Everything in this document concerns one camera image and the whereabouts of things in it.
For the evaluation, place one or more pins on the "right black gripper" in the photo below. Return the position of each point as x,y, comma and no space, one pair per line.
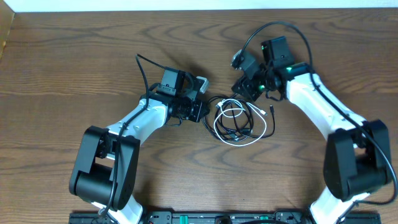
247,91

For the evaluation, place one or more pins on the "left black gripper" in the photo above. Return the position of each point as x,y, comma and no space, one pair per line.
199,112

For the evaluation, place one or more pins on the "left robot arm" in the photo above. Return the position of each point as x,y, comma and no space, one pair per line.
105,168

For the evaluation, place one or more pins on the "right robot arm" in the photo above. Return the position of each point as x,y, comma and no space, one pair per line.
358,155

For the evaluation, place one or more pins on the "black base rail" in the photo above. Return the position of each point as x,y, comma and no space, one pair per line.
282,216

